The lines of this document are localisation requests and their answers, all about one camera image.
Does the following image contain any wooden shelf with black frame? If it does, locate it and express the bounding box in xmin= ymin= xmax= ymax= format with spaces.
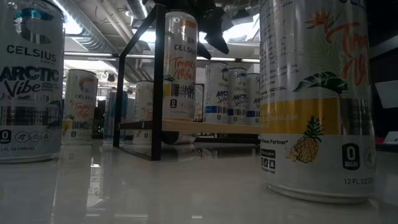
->
xmin=112 ymin=3 xmax=261 ymax=162

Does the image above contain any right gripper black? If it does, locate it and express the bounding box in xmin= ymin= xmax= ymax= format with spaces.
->
xmin=186 ymin=0 xmax=231 ymax=61

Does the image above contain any Celsius Arctic Vibe can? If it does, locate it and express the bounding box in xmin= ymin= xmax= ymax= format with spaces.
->
xmin=228 ymin=67 xmax=249 ymax=125
xmin=203 ymin=61 xmax=230 ymax=124
xmin=0 ymin=0 xmax=65 ymax=164
xmin=247 ymin=73 xmax=261 ymax=126

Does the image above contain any black aluminium table frame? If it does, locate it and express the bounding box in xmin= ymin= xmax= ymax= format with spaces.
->
xmin=93 ymin=133 xmax=261 ymax=146

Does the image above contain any Red Bull can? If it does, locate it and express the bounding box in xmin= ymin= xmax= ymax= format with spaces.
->
xmin=104 ymin=89 xmax=129 ymax=140

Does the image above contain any silver ceiling duct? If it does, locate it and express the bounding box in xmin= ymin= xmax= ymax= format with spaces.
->
xmin=52 ymin=0 xmax=150 ymax=54

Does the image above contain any ceiling light bar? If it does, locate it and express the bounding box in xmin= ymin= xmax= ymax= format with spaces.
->
xmin=63 ymin=51 xmax=261 ymax=63

